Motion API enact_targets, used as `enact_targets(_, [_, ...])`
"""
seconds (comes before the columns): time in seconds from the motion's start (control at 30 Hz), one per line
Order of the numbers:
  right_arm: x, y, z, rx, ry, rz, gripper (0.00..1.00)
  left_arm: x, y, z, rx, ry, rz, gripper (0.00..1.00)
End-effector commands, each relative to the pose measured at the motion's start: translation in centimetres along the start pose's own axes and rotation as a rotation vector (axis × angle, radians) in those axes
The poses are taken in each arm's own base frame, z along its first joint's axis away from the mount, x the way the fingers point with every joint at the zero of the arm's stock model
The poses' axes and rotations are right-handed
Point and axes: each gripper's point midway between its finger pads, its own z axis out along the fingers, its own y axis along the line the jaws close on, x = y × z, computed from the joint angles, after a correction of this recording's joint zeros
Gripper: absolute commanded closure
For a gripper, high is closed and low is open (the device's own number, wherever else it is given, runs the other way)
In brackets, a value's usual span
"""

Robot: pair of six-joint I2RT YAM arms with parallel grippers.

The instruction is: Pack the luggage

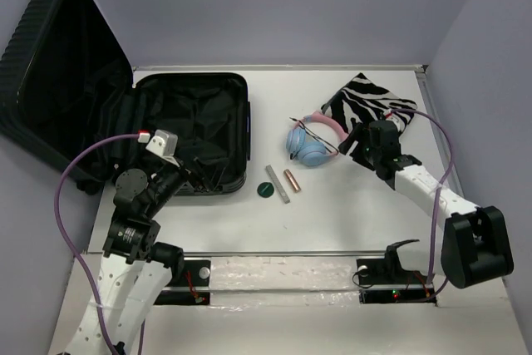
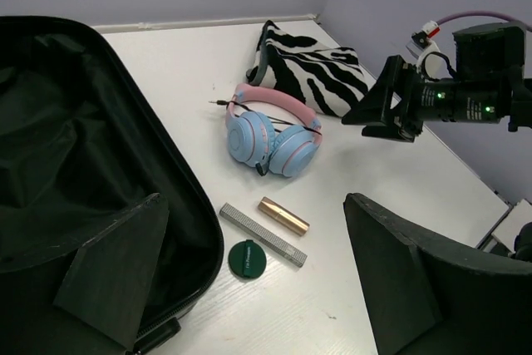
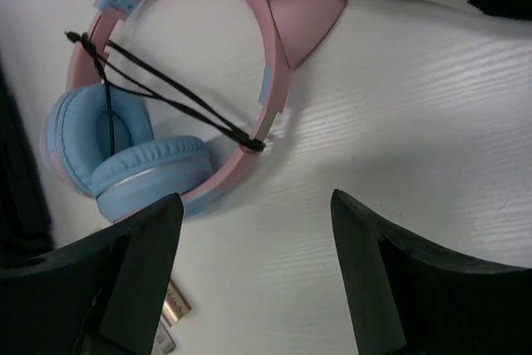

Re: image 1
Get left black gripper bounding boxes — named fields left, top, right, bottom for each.
left=145, top=144, right=229, bottom=215

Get zebra print pouch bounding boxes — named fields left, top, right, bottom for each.
left=320, top=72, right=418, bottom=134

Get pink blue cat-ear headphones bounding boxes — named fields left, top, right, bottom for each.
left=285, top=111, right=347, bottom=167

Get green round disc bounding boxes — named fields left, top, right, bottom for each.
left=257, top=181, right=275, bottom=198

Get grey metal bar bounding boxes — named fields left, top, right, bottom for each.
left=265, top=165, right=290, bottom=204

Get copper cylinder tube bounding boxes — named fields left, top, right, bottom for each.
left=283, top=169, right=301, bottom=193

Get black hard-shell suitcase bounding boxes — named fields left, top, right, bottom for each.
left=1, top=0, right=251, bottom=195

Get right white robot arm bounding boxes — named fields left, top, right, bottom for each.
left=339, top=121, right=515, bottom=288

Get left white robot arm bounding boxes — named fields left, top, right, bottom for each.
left=64, top=158, right=216, bottom=354

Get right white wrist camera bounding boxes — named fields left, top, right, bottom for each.
left=384, top=110, right=408, bottom=136

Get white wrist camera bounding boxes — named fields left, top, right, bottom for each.
left=145, top=130, right=178, bottom=158
left=384, top=110, right=408, bottom=136

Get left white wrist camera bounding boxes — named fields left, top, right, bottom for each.
left=145, top=130, right=178, bottom=158

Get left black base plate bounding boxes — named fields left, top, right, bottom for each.
left=155, top=259, right=211, bottom=306

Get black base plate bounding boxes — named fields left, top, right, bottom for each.
left=155, top=259, right=211, bottom=306
left=352, top=239, right=436, bottom=304

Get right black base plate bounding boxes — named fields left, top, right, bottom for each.
left=352, top=239, right=436, bottom=304

